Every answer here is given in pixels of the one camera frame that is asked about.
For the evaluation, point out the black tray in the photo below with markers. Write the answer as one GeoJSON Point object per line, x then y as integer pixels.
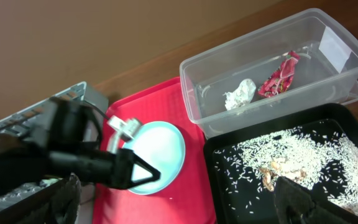
{"type": "Point", "coordinates": [325, 118]}

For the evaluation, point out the red snack wrapper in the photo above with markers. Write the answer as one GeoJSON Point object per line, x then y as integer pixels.
{"type": "Point", "coordinates": [281, 79]}

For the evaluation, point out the rice and food scraps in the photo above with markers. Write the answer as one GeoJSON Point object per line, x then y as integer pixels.
{"type": "Point", "coordinates": [324, 162]}

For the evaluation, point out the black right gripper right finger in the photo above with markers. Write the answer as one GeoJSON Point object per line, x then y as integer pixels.
{"type": "Point", "coordinates": [296, 204]}

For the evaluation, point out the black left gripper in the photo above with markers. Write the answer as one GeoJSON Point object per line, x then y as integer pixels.
{"type": "Point", "coordinates": [119, 168]}

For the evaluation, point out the grey plastic dishwasher rack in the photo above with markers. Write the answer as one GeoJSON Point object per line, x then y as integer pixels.
{"type": "Point", "coordinates": [82, 92]}

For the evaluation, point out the red plastic tray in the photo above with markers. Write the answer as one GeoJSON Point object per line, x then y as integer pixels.
{"type": "Point", "coordinates": [188, 198]}

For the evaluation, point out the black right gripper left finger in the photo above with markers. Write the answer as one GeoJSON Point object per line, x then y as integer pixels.
{"type": "Point", "coordinates": [57, 203]}

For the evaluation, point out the light blue plate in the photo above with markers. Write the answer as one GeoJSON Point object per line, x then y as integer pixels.
{"type": "Point", "coordinates": [161, 145]}

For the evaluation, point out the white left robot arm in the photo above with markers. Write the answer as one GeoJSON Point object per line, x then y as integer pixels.
{"type": "Point", "coordinates": [64, 141]}

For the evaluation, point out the white napkin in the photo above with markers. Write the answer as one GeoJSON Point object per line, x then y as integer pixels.
{"type": "Point", "coordinates": [241, 96]}

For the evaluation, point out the clear plastic bin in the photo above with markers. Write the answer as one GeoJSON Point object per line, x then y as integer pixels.
{"type": "Point", "coordinates": [326, 72]}

